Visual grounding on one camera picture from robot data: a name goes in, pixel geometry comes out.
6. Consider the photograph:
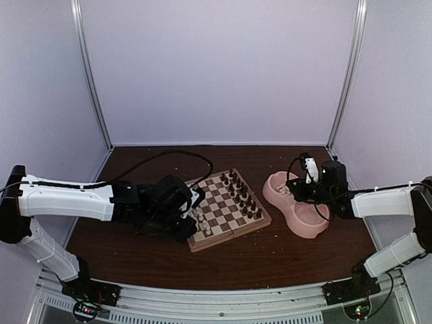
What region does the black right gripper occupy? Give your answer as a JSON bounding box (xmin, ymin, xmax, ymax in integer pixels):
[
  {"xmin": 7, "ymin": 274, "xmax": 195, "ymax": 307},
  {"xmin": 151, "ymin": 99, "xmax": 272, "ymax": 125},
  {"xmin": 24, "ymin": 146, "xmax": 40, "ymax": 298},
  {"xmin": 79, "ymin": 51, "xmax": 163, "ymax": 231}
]
[{"xmin": 286, "ymin": 177, "xmax": 334, "ymax": 206}]

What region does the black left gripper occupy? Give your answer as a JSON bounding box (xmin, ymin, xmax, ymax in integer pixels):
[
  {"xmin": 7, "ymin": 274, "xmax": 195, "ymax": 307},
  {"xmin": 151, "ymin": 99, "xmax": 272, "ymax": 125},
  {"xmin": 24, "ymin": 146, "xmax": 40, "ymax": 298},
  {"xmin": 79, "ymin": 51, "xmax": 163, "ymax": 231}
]
[{"xmin": 144, "ymin": 209, "xmax": 196, "ymax": 244}]

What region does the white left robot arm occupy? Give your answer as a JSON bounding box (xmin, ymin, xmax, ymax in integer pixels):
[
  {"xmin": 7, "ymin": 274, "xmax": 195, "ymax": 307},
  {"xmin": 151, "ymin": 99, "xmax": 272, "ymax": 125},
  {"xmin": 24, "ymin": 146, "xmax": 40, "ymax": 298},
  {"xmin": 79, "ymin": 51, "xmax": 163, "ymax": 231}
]
[{"xmin": 1, "ymin": 165, "xmax": 205, "ymax": 300}]

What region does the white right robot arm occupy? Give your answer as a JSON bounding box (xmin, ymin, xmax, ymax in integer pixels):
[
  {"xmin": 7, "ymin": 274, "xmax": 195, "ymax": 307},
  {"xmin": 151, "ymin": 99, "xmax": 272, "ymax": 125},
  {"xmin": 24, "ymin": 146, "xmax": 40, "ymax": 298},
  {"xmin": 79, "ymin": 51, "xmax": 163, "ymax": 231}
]
[{"xmin": 286, "ymin": 154, "xmax": 431, "ymax": 298}]

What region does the wooden chess board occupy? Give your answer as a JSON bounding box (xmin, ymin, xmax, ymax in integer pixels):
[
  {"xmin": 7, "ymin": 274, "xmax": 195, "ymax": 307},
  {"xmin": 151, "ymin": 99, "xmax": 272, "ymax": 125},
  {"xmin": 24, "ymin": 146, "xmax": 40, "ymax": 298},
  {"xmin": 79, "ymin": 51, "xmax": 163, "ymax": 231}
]
[{"xmin": 187, "ymin": 169, "xmax": 271, "ymax": 253}]

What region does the dark chess pieces row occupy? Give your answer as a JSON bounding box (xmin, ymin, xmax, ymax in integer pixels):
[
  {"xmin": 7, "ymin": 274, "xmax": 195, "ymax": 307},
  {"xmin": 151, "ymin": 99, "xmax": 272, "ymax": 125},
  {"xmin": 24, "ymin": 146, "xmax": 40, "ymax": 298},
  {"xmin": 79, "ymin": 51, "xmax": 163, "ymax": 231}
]
[{"xmin": 217, "ymin": 169, "xmax": 263, "ymax": 223}]

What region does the right circuit board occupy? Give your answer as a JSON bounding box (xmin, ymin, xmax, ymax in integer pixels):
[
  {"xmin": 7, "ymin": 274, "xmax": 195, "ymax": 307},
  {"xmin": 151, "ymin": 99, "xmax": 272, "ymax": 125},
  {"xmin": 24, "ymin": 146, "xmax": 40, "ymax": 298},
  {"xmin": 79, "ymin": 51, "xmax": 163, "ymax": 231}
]
[{"xmin": 344, "ymin": 301, "xmax": 371, "ymax": 321}]

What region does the circuit board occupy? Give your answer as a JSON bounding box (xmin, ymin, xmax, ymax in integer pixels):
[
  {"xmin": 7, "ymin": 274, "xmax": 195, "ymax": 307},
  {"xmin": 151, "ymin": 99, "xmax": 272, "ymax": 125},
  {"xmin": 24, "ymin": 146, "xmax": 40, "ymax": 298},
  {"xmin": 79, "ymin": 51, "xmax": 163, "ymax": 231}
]
[
  {"xmin": 344, "ymin": 301, "xmax": 371, "ymax": 321},
  {"xmin": 72, "ymin": 301, "xmax": 101, "ymax": 322}
]

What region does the left circuit board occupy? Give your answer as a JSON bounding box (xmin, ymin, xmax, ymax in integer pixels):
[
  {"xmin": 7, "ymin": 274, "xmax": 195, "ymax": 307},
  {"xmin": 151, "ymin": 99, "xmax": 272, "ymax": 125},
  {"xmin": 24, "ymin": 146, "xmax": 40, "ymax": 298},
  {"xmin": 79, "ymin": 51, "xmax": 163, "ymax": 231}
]
[{"xmin": 72, "ymin": 301, "xmax": 101, "ymax": 322}]

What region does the pink double pet bowl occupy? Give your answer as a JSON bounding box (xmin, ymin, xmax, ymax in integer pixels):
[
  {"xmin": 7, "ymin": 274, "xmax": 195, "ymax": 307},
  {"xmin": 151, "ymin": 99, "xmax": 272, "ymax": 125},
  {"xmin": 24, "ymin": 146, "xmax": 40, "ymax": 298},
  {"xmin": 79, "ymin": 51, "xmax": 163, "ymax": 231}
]
[{"xmin": 263, "ymin": 171, "xmax": 330, "ymax": 239}]

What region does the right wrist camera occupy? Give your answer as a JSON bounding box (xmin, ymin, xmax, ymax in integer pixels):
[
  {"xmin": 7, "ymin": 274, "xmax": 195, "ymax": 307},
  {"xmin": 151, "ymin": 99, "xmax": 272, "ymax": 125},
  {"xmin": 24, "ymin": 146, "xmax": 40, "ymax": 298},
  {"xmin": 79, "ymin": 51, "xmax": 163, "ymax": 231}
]
[{"xmin": 299, "ymin": 153, "xmax": 319, "ymax": 184}]

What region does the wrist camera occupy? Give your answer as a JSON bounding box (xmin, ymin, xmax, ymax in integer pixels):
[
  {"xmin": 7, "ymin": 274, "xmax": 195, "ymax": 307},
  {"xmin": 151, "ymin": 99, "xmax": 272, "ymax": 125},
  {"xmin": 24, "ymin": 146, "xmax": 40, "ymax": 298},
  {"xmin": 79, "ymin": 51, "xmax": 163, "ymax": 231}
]
[
  {"xmin": 180, "ymin": 187, "xmax": 205, "ymax": 219},
  {"xmin": 299, "ymin": 153, "xmax": 319, "ymax": 184}
]

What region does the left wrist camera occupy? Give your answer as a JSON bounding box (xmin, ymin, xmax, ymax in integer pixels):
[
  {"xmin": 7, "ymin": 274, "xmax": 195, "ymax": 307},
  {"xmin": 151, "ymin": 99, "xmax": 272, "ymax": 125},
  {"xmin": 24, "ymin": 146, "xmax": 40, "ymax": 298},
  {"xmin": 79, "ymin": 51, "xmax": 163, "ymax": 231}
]
[{"xmin": 180, "ymin": 187, "xmax": 205, "ymax": 219}]

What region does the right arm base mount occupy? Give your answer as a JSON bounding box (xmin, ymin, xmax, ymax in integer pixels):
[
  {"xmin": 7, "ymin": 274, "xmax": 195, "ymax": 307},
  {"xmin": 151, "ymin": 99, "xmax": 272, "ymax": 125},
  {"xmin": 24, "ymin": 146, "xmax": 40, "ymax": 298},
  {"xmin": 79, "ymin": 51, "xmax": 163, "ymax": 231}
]
[{"xmin": 321, "ymin": 279, "xmax": 381, "ymax": 306}]

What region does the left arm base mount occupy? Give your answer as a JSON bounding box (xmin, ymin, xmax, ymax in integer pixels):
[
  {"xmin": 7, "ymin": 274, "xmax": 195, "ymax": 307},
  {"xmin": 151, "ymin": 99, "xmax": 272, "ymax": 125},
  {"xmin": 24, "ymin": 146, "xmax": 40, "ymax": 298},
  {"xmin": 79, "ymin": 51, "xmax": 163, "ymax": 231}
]
[{"xmin": 61, "ymin": 280, "xmax": 121, "ymax": 306}]

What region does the aluminium front rail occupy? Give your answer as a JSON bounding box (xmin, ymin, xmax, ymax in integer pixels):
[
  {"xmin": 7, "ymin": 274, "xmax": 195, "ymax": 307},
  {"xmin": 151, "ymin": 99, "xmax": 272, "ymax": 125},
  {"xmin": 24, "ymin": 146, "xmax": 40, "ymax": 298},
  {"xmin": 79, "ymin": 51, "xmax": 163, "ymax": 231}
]
[{"xmin": 24, "ymin": 269, "xmax": 420, "ymax": 323}]

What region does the right aluminium frame post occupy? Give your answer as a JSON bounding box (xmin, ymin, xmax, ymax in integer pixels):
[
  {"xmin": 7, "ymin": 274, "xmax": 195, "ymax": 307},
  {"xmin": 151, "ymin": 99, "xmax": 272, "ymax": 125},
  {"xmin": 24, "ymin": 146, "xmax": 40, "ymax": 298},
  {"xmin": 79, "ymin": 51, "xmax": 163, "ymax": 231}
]
[{"xmin": 326, "ymin": 0, "xmax": 368, "ymax": 152}]

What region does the aluminium frame post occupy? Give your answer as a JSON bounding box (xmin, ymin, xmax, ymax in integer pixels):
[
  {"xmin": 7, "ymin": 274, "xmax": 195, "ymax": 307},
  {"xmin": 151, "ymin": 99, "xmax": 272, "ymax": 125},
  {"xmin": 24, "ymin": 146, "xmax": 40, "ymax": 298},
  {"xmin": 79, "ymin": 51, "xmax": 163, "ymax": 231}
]
[
  {"xmin": 70, "ymin": 0, "xmax": 113, "ymax": 151},
  {"xmin": 326, "ymin": 0, "xmax": 368, "ymax": 152}
]

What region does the left aluminium frame post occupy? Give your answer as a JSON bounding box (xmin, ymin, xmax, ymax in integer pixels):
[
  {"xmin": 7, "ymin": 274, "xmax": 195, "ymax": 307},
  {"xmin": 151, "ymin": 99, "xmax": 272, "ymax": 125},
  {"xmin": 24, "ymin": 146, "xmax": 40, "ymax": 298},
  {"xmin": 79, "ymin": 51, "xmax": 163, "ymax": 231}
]
[{"xmin": 70, "ymin": 0, "xmax": 113, "ymax": 151}]

